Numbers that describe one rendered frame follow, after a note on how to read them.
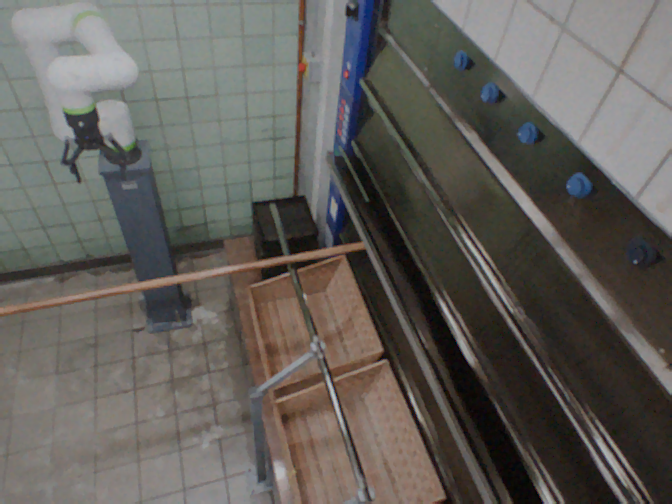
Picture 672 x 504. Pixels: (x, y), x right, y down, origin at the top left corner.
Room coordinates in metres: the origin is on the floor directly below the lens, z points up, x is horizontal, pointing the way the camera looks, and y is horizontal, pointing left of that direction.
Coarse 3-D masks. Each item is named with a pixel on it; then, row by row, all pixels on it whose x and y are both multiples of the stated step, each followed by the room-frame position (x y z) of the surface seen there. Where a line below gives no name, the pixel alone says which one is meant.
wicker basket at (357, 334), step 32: (256, 288) 1.40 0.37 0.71; (288, 288) 1.46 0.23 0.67; (320, 288) 1.53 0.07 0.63; (352, 288) 1.40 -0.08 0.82; (256, 320) 1.21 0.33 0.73; (288, 320) 1.33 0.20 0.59; (320, 320) 1.36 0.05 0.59; (352, 320) 1.29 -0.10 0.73; (288, 352) 1.15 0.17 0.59; (352, 352) 1.18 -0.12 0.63; (288, 384) 0.92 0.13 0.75; (320, 384) 0.97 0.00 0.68
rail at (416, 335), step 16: (336, 176) 1.45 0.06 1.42; (352, 208) 1.28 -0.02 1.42; (368, 240) 1.13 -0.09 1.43; (384, 272) 1.00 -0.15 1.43; (400, 304) 0.88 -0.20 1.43; (416, 336) 0.78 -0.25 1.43; (432, 368) 0.68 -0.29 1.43; (448, 400) 0.59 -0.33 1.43; (464, 432) 0.51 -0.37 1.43; (480, 464) 0.44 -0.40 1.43; (496, 496) 0.38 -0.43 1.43
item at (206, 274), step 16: (288, 256) 1.20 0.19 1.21; (304, 256) 1.21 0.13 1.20; (320, 256) 1.24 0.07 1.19; (192, 272) 1.06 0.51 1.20; (208, 272) 1.07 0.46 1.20; (224, 272) 1.09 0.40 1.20; (112, 288) 0.95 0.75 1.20; (128, 288) 0.96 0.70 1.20; (144, 288) 0.97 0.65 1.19; (32, 304) 0.84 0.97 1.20; (48, 304) 0.85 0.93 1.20
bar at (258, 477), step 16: (272, 208) 1.48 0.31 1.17; (304, 304) 1.02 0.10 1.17; (320, 352) 0.83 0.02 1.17; (288, 368) 0.82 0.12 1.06; (320, 368) 0.78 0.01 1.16; (272, 384) 0.78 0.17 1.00; (256, 400) 0.75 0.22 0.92; (336, 400) 0.67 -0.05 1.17; (256, 416) 0.75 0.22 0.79; (336, 416) 0.63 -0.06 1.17; (256, 432) 0.75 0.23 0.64; (256, 448) 0.74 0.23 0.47; (352, 448) 0.53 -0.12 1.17; (256, 464) 0.76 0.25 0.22; (352, 464) 0.49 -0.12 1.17; (256, 480) 0.75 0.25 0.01; (368, 496) 0.41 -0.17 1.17
